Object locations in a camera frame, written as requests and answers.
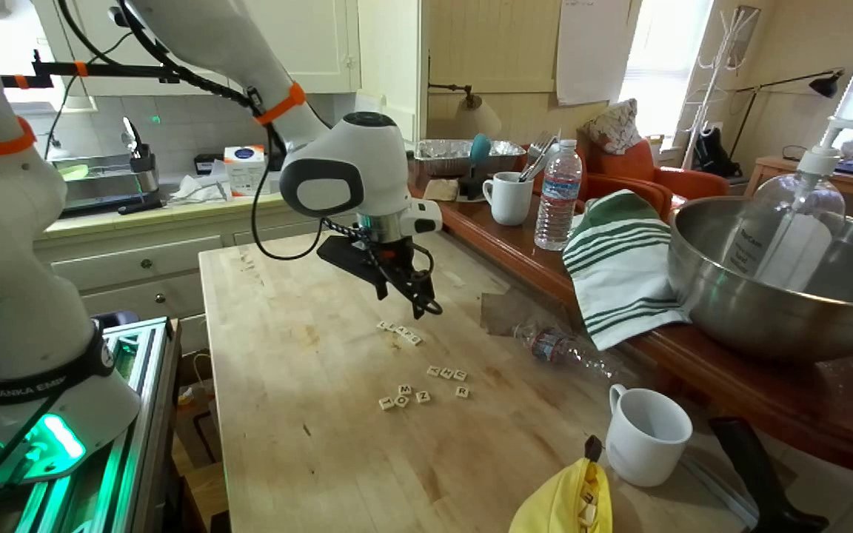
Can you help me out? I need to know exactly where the green white striped towel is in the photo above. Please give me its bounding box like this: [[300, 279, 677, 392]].
[[560, 187, 694, 355]]

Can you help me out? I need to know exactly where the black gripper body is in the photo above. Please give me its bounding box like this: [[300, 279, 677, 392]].
[[361, 230, 423, 285]]

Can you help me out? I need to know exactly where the cream shade table lamp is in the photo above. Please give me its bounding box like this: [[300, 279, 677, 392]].
[[426, 81, 503, 143]]

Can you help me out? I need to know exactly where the black tap fixture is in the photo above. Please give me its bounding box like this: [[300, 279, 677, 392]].
[[112, 116, 169, 218]]

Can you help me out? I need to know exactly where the plain white mug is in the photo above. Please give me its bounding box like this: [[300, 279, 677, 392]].
[[601, 383, 697, 491]]

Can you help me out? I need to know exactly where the black boot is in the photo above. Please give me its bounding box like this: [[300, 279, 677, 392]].
[[691, 122, 743, 180]]

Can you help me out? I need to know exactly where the stainless steel mixing bowl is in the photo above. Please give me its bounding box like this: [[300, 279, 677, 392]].
[[668, 192, 853, 368]]

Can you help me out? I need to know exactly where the aluminium foil tray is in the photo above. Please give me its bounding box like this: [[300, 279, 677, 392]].
[[413, 137, 531, 164]]

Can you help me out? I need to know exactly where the black rod with orange tape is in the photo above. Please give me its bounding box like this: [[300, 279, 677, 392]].
[[0, 48, 179, 93]]

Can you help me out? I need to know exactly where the crumpled white cloth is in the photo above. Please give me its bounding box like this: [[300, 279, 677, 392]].
[[169, 171, 232, 207]]

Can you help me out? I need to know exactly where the hanging white paper sheet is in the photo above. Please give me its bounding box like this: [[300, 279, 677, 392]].
[[555, 0, 637, 109]]

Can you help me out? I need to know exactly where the white canister blue label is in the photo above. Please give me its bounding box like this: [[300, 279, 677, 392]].
[[219, 143, 272, 198]]

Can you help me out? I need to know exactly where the cream kitchen counter cabinet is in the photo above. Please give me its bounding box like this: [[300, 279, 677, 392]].
[[23, 189, 321, 353]]

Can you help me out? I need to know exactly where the white coat stand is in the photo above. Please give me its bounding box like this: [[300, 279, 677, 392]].
[[682, 4, 762, 171]]

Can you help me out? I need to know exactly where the clear plastic water bottle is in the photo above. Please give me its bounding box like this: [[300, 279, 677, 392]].
[[531, 137, 588, 254]]

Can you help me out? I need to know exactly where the yellow banana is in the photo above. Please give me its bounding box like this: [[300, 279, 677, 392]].
[[508, 435, 617, 533]]

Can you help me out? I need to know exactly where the dark brown wooden table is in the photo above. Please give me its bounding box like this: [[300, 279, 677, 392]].
[[409, 152, 853, 486]]

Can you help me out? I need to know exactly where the crushed clear plastic bottle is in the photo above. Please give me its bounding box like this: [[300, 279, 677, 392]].
[[480, 291, 617, 383]]

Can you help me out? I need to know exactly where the black flat bar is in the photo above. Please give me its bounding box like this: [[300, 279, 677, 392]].
[[706, 411, 829, 533]]

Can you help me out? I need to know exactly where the aluminium base frame green light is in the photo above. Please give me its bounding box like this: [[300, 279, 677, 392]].
[[0, 315, 183, 533]]

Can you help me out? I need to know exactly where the clear pump soap dispenser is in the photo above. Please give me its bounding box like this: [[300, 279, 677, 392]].
[[721, 116, 853, 294]]

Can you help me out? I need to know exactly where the floral cushion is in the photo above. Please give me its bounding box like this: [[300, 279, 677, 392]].
[[576, 98, 643, 158]]

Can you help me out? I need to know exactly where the white mug with utensils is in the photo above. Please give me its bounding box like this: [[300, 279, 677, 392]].
[[480, 170, 536, 227]]

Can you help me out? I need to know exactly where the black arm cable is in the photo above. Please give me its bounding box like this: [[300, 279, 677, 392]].
[[55, 0, 444, 319]]

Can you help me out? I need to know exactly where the orange armchair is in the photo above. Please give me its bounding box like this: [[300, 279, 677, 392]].
[[579, 137, 734, 224]]

